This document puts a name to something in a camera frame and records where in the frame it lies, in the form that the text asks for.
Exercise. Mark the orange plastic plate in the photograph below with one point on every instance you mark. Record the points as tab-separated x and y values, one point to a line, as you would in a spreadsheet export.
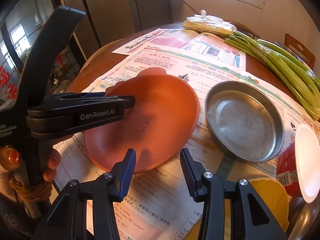
157	127

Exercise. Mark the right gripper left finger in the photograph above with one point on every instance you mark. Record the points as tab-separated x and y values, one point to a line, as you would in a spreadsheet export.
85	210

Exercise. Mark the student english newspaper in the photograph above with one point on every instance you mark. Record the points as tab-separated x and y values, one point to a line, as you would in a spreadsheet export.
206	44

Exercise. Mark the round metal pan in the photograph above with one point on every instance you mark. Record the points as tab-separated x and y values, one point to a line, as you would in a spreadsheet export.
244	122

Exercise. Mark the yellow plastic plate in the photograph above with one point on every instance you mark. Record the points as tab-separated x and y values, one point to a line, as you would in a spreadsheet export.
274	196

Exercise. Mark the left hand red nails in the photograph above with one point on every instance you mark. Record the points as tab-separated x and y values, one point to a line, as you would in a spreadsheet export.
12	160

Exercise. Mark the green celery bunch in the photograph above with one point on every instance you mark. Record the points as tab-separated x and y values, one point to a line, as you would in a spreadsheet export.
298	78

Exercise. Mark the red instant noodle cup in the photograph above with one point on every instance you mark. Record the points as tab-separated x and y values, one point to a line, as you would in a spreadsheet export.
298	165

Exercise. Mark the plastic bag yellow food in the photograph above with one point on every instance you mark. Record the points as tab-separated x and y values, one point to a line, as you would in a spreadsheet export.
204	23

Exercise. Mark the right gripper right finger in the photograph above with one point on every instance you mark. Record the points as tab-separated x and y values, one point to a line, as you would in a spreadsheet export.
250	216

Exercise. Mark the dark refrigerator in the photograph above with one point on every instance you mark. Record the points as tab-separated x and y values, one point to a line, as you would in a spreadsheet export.
109	20

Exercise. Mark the wooden chair back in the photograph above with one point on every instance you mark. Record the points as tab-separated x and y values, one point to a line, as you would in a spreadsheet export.
291	42

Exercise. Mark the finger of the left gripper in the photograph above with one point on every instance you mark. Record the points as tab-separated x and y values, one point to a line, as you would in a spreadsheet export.
74	99

